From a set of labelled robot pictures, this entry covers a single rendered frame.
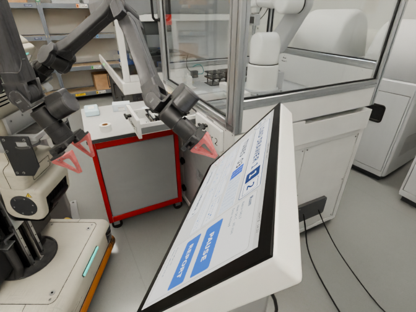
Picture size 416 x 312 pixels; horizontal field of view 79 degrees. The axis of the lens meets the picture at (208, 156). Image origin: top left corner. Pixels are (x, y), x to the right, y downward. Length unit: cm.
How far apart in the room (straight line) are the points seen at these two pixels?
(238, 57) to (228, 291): 84
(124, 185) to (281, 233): 159
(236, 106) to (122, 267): 126
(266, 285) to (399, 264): 188
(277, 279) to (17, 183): 107
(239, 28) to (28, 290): 147
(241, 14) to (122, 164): 117
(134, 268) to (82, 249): 37
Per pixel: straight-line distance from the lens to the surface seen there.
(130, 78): 228
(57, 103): 80
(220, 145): 121
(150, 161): 179
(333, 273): 190
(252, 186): 43
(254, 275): 30
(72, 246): 167
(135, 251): 190
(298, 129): 136
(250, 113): 112
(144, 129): 140
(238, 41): 102
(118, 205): 193
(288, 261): 30
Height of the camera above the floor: 141
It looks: 30 degrees down
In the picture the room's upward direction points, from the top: straight up
